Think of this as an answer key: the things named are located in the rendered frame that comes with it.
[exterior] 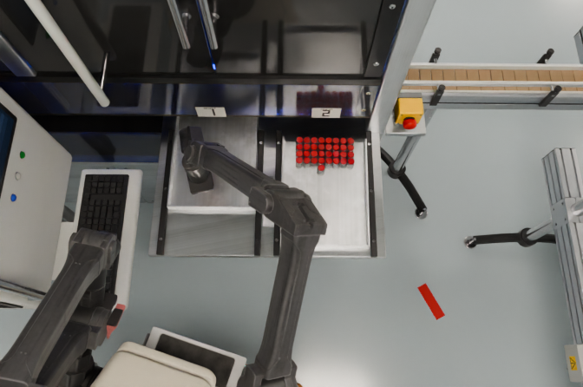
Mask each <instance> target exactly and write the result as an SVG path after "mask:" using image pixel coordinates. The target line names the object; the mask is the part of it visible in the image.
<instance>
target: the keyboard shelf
mask: <svg viewBox="0 0 583 387"><path fill-rule="evenodd" d="M86 174H128V175H129V179H128V192H127V199H126V206H125V213H124V221H123V228H122V236H121V250H120V256H119V263H118V270H117V277H116V284H115V294H116V295H117V296H118V298H117V302H116V304H115V305H114V307H113V309H112V311H113V310H114V308H115V307H116V305H117V304H122V305H125V306H126V308H125V310H127V308H128V300H129V292H130V284H131V276H132V269H133V261H134V246H135V238H136V231H137V223H138V215H139V207H140V199H141V185H142V177H143V172H142V171H141V170H140V169H83V170H82V175H81V180H80V186H79V192H78V197H77V202H76V209H75V218H74V222H62V223H61V228H60V233H59V239H58V244H57V249H56V259H55V264H54V270H53V275H52V280H55V279H56V277H57V276H58V274H59V273H60V271H61V270H62V268H63V266H64V264H65V262H66V259H67V255H68V249H69V238H70V236H71V234H72V233H76V231H77V226H78V220H79V214H80V208H81V203H82V192H83V187H84V181H85V175H86ZM125 310H124V311H125Z"/></svg>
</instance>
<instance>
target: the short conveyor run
mask: <svg viewBox="0 0 583 387"><path fill-rule="evenodd" d="M441 51H442V50H441V48H435V51H434V52H435V53H432V56H431V57H430V59H429V62H412V63H411V64H410V67H409V71H408V73H407V75H406V78H405V80H404V83H403V86H402V88H401V91H400V92H421V93H422V94H423V98H422V99H423V108H436V109H536V110H583V64H549V63H548V60H549V59H550V57H551V56H552V54H553V53H554V50H553V49H548V50H547V53H546V54H544V55H543V56H542V57H541V58H540V60H539V61H538V62H537V63H438V62H437V60H438V58H439V56H440V54H441ZM431 80H432V81H431Z"/></svg>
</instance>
